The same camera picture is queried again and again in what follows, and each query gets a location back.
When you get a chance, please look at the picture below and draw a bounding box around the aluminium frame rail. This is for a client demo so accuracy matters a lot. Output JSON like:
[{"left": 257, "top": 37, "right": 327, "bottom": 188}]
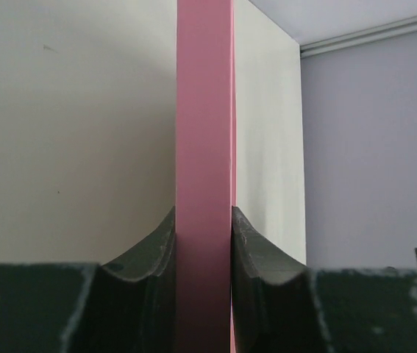
[{"left": 300, "top": 16, "right": 417, "bottom": 59}]

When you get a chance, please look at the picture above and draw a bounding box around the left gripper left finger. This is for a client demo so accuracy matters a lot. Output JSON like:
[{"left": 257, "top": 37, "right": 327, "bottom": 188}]
[{"left": 0, "top": 212, "right": 176, "bottom": 352}]

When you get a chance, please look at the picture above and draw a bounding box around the pink wooden picture frame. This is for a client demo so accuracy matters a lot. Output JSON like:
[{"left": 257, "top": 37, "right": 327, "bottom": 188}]
[{"left": 176, "top": 0, "right": 234, "bottom": 352}]

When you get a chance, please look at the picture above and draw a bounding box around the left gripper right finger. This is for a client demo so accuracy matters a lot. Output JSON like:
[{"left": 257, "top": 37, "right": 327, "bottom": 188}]
[{"left": 231, "top": 208, "right": 417, "bottom": 352}]

